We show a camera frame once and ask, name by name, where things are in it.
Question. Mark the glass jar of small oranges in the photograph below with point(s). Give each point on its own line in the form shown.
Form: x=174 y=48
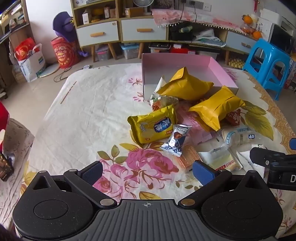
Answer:
x=247 y=29

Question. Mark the round white floor base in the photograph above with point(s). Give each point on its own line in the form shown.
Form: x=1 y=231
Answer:
x=49 y=69

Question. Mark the pink snack packet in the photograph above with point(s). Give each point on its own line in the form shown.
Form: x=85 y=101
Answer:
x=194 y=122

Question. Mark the plain yellow snack packet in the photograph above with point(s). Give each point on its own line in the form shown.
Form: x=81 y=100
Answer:
x=185 y=85
x=215 y=106

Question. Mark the small brown box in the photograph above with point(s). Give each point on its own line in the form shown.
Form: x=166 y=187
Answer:
x=106 y=12

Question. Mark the small clear storage box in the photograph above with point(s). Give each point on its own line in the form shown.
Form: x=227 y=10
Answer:
x=103 y=54

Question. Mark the red snack packet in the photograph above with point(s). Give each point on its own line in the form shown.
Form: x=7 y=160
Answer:
x=233 y=117

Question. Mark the wall socket panel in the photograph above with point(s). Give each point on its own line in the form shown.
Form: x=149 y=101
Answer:
x=198 y=4

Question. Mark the clear plastic bin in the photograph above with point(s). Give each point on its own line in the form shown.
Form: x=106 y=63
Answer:
x=205 y=55

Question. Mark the small white remote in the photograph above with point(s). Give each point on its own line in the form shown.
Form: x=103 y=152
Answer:
x=86 y=67

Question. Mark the orange wafer packet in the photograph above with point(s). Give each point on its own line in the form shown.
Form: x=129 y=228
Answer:
x=188 y=157

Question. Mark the pile of papers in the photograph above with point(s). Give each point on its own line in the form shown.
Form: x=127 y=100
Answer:
x=205 y=38

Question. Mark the dark wooden bookcase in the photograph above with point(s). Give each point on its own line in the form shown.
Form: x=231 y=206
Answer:
x=3 y=69

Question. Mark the yellow packet with blue label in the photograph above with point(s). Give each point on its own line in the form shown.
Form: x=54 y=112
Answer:
x=143 y=129

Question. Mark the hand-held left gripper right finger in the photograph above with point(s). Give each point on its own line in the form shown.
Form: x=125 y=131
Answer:
x=203 y=172

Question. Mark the red cardboard box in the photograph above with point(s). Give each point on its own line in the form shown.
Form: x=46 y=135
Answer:
x=180 y=49

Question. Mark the wide white drawer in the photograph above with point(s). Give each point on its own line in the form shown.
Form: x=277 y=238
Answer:
x=157 y=34

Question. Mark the pink floral cloth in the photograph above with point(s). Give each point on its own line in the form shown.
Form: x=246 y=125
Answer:
x=168 y=16

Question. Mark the tall wooden shelf cabinet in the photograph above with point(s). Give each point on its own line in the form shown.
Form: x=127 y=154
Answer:
x=73 y=14

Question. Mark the grey patterned cloth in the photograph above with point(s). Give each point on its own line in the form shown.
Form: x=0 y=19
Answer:
x=18 y=134

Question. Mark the clear storage box blue lid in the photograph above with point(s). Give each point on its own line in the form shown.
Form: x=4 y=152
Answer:
x=130 y=52

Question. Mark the low wooden cabinet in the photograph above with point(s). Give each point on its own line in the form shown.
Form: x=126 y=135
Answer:
x=223 y=37

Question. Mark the black bag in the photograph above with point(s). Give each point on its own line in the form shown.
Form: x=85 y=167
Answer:
x=180 y=34

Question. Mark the white snack packet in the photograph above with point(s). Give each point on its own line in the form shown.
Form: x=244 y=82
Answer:
x=161 y=84

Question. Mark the dark brown box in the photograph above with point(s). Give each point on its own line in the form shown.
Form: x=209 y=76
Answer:
x=5 y=166

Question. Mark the black microwave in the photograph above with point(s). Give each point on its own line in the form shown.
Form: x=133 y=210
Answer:
x=279 y=39

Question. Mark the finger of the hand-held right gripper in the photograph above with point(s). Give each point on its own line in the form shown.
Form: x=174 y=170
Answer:
x=293 y=143
x=266 y=156

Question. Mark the small white drawer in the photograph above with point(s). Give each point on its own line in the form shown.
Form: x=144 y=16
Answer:
x=233 y=39

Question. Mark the pink cardboard box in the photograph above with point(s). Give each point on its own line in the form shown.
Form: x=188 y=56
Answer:
x=180 y=62

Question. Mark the white product box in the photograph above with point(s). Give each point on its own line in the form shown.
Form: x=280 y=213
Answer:
x=81 y=2

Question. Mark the white packet with cracker print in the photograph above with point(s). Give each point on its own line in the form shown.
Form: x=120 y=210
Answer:
x=164 y=102

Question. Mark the brown cardboard box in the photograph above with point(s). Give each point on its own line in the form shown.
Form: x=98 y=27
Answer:
x=134 y=12

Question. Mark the orange fruit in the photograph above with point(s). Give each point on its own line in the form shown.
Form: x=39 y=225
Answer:
x=257 y=34
x=247 y=19
x=98 y=12

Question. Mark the white carton box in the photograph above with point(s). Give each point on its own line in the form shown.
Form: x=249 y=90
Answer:
x=86 y=17

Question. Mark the white desk fan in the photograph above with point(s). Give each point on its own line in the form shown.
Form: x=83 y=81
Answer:
x=141 y=2

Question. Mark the translucent white packet blue print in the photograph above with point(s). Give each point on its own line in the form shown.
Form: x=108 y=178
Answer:
x=238 y=136

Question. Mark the red printed bag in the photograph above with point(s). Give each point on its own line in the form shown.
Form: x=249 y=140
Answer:
x=63 y=55

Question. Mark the red hanging ornament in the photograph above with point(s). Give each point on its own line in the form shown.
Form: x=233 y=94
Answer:
x=255 y=4

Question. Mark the white drawer with keyhole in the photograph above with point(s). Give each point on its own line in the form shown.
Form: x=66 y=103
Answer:
x=111 y=32

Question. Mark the purple plush toy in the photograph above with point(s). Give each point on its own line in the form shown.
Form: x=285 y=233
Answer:
x=63 y=25

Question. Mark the red gift bag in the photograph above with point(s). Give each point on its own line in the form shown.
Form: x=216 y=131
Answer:
x=24 y=49

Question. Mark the small white blue chocolate packet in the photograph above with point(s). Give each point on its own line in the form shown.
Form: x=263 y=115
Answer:
x=175 y=139

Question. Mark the blue plastic stool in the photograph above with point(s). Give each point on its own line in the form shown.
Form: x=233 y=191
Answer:
x=266 y=45

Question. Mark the yellow egg tray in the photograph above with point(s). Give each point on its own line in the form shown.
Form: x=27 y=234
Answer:
x=235 y=63

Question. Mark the white paper bag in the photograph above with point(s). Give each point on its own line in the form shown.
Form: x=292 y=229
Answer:
x=32 y=67

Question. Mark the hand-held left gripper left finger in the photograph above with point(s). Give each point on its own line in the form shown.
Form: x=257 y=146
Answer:
x=91 y=173

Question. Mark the black flat device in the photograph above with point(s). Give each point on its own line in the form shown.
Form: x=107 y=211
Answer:
x=159 y=45

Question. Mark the red object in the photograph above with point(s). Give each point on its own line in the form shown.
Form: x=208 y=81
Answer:
x=3 y=115

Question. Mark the thin brown stick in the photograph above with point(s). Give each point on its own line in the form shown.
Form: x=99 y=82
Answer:
x=68 y=92

